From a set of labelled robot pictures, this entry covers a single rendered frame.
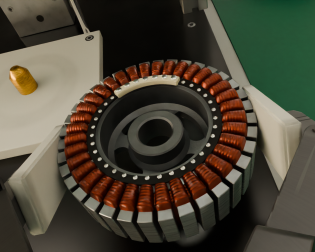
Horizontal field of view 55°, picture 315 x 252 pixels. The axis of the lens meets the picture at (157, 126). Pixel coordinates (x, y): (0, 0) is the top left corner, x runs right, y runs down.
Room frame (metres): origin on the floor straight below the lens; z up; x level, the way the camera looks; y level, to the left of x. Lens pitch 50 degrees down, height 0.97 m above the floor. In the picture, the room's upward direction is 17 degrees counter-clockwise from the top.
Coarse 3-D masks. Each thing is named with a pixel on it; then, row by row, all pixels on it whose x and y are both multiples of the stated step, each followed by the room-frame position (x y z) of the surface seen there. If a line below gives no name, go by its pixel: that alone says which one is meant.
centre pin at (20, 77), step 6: (12, 66) 0.26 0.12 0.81; (18, 66) 0.25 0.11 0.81; (12, 72) 0.25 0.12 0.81; (18, 72) 0.25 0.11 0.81; (24, 72) 0.25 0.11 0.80; (12, 78) 0.25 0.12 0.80; (18, 78) 0.25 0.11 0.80; (24, 78) 0.25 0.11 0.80; (30, 78) 0.25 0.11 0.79; (18, 84) 0.24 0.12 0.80; (24, 84) 0.25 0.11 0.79; (30, 84) 0.25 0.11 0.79; (36, 84) 0.25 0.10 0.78; (18, 90) 0.25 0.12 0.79; (24, 90) 0.24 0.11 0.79; (30, 90) 0.25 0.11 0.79
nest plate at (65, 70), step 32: (96, 32) 0.32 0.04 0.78; (0, 64) 0.31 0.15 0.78; (32, 64) 0.29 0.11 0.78; (64, 64) 0.27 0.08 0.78; (96, 64) 0.26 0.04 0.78; (0, 96) 0.25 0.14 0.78; (32, 96) 0.24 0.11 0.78; (64, 96) 0.23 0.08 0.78; (0, 128) 0.21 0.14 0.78; (32, 128) 0.20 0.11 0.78
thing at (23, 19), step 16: (0, 0) 0.38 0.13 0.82; (16, 0) 0.38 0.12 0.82; (32, 0) 0.37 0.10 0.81; (48, 0) 0.37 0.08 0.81; (64, 0) 0.37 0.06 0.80; (16, 16) 0.38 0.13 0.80; (32, 16) 0.37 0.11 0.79; (48, 16) 0.37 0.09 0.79; (64, 16) 0.37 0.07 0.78; (32, 32) 0.38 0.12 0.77
